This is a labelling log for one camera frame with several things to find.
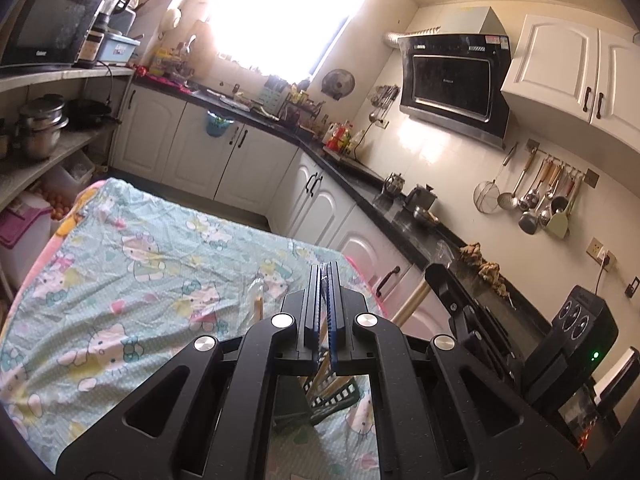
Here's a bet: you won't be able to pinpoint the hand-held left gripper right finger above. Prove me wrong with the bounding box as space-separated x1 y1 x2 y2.
327 262 591 480

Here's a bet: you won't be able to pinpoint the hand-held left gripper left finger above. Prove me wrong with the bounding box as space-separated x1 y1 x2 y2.
55 264 322 480

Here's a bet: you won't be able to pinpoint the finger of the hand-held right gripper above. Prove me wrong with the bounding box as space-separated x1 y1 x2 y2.
424 262 527 402

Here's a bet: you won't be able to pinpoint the row of hanging kitchen utensils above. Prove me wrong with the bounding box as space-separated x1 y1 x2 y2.
497 139 587 239

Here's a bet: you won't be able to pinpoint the ginger roots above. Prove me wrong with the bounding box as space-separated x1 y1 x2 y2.
459 242 512 297

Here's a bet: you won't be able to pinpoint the clear plastic sleeve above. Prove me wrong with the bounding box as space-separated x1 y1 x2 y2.
246 272 268 331

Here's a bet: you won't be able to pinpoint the steel kettle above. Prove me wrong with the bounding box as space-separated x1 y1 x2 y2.
402 183 439 214

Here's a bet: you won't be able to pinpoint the glass french press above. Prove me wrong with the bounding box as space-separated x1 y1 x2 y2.
382 172 406 199

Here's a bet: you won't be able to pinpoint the black kitchen countertop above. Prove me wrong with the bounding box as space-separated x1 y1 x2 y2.
131 72 557 333

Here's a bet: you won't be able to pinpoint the cat print tablecloth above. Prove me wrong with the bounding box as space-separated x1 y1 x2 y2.
0 177 387 480

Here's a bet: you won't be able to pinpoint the group of condiment bottles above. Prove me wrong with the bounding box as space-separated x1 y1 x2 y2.
321 119 369 159

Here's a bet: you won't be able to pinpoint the white lower kitchen cabinets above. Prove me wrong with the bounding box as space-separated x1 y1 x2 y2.
107 82 437 332

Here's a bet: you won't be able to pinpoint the bunch of hanging metal tools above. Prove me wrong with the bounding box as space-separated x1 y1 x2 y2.
369 84 402 124

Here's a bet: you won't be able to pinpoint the blue hanging trash bag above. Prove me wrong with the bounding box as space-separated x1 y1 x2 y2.
205 109 236 139

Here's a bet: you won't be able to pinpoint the black range hood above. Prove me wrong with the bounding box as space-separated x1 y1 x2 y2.
384 6 513 152

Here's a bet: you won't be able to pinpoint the teal knife block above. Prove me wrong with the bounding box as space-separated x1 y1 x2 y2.
259 76 292 117

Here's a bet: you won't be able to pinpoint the small grey fan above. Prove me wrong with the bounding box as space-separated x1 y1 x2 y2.
321 68 357 99

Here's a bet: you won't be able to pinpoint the white upper kitchen cabinet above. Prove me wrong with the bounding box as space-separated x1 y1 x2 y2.
500 12 640 154

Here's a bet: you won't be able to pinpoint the white plastic storage box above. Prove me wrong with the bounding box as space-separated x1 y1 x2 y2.
49 150 97 203

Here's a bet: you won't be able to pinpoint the pile of brown eggs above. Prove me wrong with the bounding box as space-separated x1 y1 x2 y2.
34 184 77 222

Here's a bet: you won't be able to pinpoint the black wok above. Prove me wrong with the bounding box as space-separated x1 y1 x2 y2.
65 98 122 132

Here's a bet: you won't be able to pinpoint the pink lidded storage box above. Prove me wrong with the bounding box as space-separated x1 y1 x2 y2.
0 192 54 289

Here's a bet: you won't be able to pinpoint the bright kitchen window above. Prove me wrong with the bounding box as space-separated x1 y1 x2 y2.
204 0 382 82

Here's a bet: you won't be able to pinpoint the light blue plastic box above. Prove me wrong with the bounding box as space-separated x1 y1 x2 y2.
95 30 142 66

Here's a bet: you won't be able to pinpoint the steel cooking pot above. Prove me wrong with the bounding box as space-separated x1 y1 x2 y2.
16 93 71 162

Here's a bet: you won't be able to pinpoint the dark labelled jar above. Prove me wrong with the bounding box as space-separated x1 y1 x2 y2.
74 10 107 70

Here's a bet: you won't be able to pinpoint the white kitchen shelf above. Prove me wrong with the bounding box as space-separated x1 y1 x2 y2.
0 64 137 213

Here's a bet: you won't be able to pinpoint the black microwave oven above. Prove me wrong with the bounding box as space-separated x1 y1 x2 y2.
0 0 107 73

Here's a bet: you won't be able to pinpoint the black power cable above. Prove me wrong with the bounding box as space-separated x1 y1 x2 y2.
594 255 610 297

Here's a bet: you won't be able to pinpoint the wire mesh strainer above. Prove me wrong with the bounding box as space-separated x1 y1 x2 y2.
473 142 519 214

